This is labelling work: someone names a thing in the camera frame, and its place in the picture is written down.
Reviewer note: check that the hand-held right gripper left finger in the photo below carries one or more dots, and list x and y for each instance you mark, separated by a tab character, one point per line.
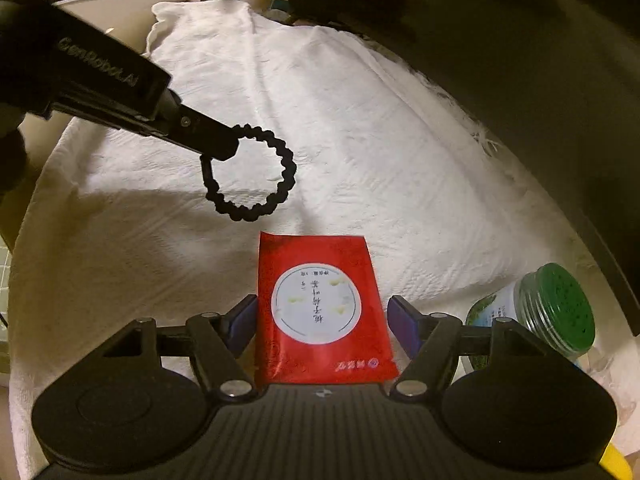
245	324

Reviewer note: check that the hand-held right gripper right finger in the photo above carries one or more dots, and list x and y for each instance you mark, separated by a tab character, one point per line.
403	326

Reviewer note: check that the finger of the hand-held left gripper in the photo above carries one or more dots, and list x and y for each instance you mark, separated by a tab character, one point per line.
200	132

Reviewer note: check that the red foil packet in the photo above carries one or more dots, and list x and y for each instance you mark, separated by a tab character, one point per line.
320	355

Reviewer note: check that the person's left hand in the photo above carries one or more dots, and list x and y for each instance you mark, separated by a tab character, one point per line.
9	155

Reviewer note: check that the white textured cloth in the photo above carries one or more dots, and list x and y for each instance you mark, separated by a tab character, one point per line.
350	135

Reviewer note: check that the clear jar green lid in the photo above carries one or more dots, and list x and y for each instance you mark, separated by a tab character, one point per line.
555	305

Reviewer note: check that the yellow object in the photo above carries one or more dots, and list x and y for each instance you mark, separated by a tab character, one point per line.
617	462

